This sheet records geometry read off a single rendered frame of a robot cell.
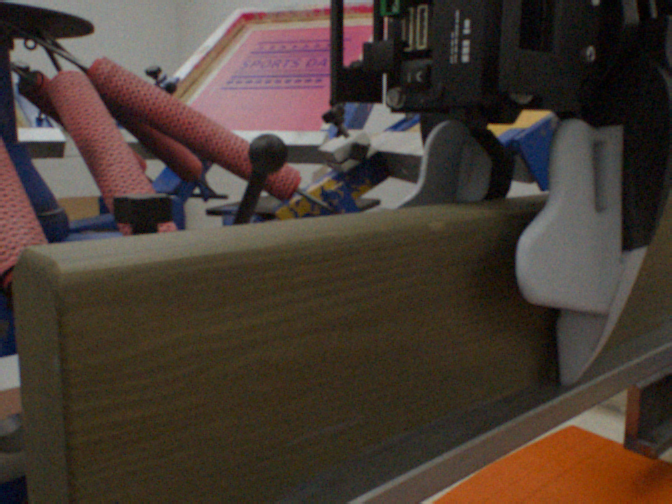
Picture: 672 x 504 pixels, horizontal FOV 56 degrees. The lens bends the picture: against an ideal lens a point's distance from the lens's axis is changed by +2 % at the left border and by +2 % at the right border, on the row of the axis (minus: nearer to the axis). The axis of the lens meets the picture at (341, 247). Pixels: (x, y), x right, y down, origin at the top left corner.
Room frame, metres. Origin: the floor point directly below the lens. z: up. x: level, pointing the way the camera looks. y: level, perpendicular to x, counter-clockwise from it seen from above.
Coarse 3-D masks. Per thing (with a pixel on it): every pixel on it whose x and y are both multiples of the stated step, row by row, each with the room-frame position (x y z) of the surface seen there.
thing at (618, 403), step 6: (624, 390) 0.46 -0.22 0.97; (618, 396) 0.46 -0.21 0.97; (624, 396) 0.46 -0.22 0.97; (606, 402) 0.47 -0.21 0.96; (612, 402) 0.47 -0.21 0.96; (618, 402) 0.46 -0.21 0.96; (624, 402) 0.46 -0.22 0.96; (606, 408) 0.47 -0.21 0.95; (612, 408) 0.47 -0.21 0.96; (618, 408) 0.46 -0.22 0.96; (624, 408) 0.46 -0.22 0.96; (624, 414) 0.46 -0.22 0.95
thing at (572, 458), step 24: (576, 432) 0.43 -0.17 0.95; (528, 456) 0.39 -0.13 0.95; (552, 456) 0.39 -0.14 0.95; (576, 456) 0.39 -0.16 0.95; (600, 456) 0.40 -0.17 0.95; (624, 456) 0.40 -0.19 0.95; (480, 480) 0.36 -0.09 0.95; (504, 480) 0.36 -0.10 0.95; (528, 480) 0.36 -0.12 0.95; (552, 480) 0.36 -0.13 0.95; (576, 480) 0.37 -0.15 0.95; (600, 480) 0.37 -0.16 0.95; (624, 480) 0.37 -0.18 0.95; (648, 480) 0.37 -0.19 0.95
